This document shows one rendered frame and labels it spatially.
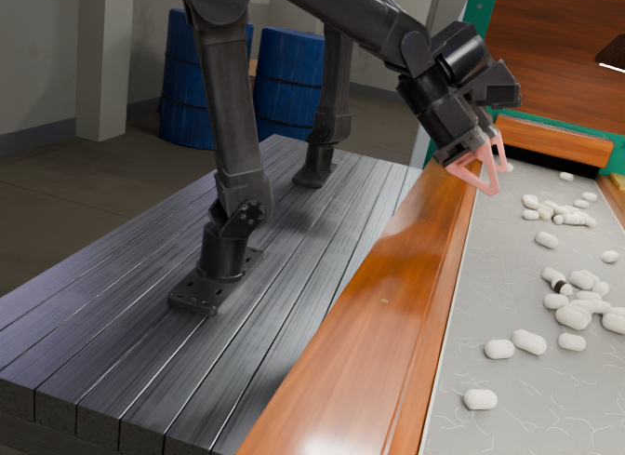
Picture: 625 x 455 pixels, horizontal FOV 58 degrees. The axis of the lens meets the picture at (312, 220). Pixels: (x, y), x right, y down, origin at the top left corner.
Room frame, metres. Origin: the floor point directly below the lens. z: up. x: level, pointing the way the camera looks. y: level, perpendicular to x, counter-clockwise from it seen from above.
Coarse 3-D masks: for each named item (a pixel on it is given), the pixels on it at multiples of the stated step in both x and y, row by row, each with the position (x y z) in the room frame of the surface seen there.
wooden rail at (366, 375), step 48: (432, 192) 1.01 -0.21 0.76; (384, 240) 0.72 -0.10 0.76; (432, 240) 0.76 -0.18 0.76; (384, 288) 0.58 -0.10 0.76; (432, 288) 0.61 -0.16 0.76; (336, 336) 0.46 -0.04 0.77; (384, 336) 0.48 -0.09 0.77; (432, 336) 0.52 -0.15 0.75; (288, 384) 0.37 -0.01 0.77; (336, 384) 0.39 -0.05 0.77; (384, 384) 0.40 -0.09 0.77; (432, 384) 0.45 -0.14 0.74; (288, 432) 0.32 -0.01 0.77; (336, 432) 0.33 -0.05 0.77; (384, 432) 0.34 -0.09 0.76
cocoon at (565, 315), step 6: (558, 312) 0.63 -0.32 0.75; (564, 312) 0.63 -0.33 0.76; (570, 312) 0.62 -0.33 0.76; (576, 312) 0.63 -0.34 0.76; (558, 318) 0.63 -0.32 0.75; (564, 318) 0.62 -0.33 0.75; (570, 318) 0.62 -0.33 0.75; (576, 318) 0.62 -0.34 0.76; (582, 318) 0.62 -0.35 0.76; (564, 324) 0.62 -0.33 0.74; (570, 324) 0.62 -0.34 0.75; (576, 324) 0.61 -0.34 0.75; (582, 324) 0.61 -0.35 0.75
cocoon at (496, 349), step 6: (492, 342) 0.52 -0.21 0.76; (498, 342) 0.52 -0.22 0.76; (504, 342) 0.52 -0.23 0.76; (510, 342) 0.52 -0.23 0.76; (486, 348) 0.52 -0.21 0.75; (492, 348) 0.51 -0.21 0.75; (498, 348) 0.51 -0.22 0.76; (504, 348) 0.51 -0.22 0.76; (510, 348) 0.52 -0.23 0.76; (486, 354) 0.51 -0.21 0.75; (492, 354) 0.51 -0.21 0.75; (498, 354) 0.51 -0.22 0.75; (504, 354) 0.51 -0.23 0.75; (510, 354) 0.52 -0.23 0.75
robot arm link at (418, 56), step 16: (416, 32) 0.75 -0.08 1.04; (448, 32) 0.81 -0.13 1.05; (464, 32) 0.80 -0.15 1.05; (400, 48) 0.74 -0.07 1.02; (416, 48) 0.75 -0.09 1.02; (432, 48) 0.79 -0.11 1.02; (448, 48) 0.79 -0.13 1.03; (464, 48) 0.80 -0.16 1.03; (480, 48) 0.80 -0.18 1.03; (416, 64) 0.75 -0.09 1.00; (432, 64) 0.76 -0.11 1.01; (448, 64) 0.79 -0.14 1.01; (464, 64) 0.79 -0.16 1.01; (480, 64) 0.81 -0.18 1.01
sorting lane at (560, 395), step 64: (512, 192) 1.23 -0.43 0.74; (576, 192) 1.35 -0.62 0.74; (512, 256) 0.83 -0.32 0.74; (576, 256) 0.89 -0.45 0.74; (448, 320) 0.58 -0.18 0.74; (512, 320) 0.61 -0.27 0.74; (448, 384) 0.45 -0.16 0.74; (512, 384) 0.48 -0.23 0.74; (576, 384) 0.50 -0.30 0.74; (448, 448) 0.37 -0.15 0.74; (512, 448) 0.38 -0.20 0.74; (576, 448) 0.40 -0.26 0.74
